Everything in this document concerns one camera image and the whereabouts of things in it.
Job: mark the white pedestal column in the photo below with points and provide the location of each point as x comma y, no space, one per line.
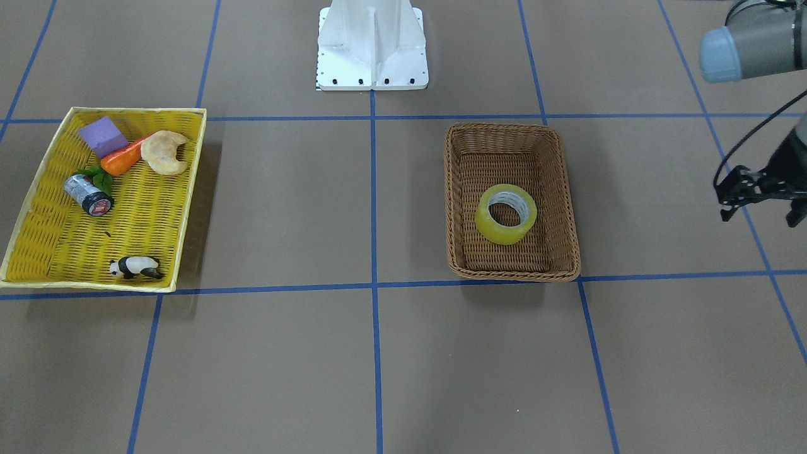
371,45

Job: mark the yellow plastic basket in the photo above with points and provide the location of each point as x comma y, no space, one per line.
80,227

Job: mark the small printed can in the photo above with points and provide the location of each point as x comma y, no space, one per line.
92,200

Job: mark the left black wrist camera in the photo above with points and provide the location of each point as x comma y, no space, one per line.
742,187

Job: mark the toy croissant bread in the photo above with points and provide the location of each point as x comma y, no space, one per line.
160,151

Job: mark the purple foam cube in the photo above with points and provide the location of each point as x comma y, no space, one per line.
103,137

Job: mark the brown wicker basket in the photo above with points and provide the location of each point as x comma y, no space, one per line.
509,213

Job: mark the yellow tape roll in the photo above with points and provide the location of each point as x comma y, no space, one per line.
514,197

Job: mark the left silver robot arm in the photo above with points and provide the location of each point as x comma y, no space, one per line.
758,38

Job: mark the orange toy carrot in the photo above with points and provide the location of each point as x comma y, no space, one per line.
122,160

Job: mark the toy panda figure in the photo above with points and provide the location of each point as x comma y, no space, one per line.
129,267

